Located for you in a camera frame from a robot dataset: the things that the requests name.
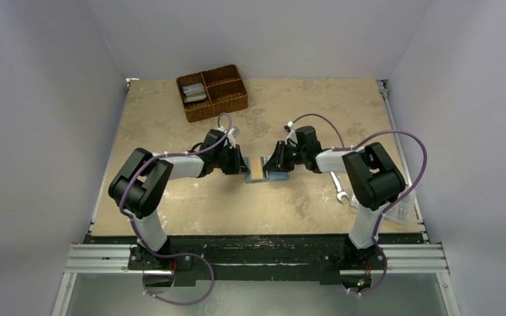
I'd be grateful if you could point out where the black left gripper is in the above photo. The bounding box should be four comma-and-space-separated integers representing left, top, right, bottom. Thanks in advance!
213, 144, 249, 175

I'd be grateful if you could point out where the teal card holder wallet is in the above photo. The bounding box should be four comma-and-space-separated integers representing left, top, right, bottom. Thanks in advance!
245, 156, 290, 184

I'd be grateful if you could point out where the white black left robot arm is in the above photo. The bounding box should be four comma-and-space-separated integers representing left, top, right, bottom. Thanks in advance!
107, 126, 249, 269

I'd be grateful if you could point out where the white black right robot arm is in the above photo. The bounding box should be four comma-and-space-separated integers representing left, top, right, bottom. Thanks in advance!
263, 126, 407, 268

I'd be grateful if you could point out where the silver wrench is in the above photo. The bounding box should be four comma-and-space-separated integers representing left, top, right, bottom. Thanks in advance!
330, 172, 350, 204

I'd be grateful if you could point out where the brown woven divided basket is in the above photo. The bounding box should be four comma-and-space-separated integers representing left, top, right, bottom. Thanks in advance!
176, 64, 248, 122

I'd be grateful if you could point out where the clear plastic box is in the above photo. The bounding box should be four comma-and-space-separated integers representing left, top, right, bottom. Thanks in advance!
350, 190, 416, 226

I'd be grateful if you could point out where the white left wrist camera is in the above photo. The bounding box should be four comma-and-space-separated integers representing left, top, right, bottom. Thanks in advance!
225, 126, 240, 148

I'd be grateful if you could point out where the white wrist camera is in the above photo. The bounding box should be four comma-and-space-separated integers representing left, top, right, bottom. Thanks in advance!
283, 121, 298, 147
225, 126, 240, 148

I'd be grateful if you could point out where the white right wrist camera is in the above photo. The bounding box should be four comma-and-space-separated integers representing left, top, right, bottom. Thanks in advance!
283, 121, 298, 147

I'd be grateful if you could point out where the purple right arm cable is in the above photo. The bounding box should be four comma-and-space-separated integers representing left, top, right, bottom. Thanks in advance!
284, 113, 428, 298

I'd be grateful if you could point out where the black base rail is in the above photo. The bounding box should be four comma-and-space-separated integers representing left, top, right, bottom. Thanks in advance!
84, 233, 424, 289

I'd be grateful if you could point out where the aluminium frame rail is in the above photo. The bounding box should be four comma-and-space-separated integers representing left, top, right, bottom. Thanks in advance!
52, 244, 130, 316

